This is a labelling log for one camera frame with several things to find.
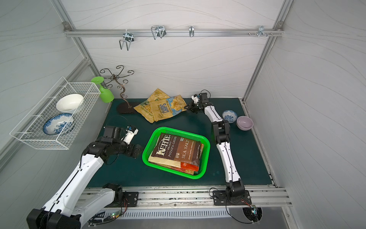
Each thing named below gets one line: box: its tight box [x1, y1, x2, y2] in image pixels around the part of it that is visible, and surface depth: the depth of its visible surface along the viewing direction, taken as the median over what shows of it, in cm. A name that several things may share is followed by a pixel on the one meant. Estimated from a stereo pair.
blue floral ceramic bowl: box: [222, 109, 238, 124], surface depth 110 cm
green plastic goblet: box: [91, 76, 115, 104], surface depth 96 cm
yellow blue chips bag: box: [149, 94, 188, 122], surface depth 117 cm
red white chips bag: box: [170, 162, 200, 172], surface depth 80 cm
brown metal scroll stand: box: [99, 65, 136, 115], surface depth 96 cm
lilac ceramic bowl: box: [236, 115, 255, 132], surface depth 103 cm
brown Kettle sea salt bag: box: [148, 132, 202, 169], surface depth 84 cm
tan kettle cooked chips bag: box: [171, 143, 205, 176], surface depth 79 cm
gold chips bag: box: [139, 87, 171, 106], surface depth 121 cm
